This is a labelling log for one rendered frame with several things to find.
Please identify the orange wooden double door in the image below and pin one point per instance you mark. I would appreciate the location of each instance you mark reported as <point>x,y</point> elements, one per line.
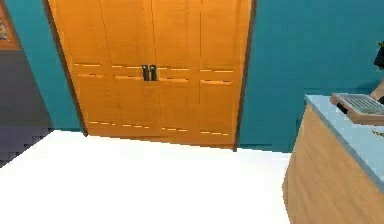
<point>126,50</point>

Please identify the wooden counter with blue top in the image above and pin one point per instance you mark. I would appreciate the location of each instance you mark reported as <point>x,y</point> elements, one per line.
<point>326,173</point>

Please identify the brown tray with grey grid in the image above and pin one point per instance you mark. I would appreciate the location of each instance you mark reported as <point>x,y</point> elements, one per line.
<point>361,108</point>

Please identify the framed wall picture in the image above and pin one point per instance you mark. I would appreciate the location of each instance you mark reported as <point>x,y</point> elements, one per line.
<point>6,30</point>

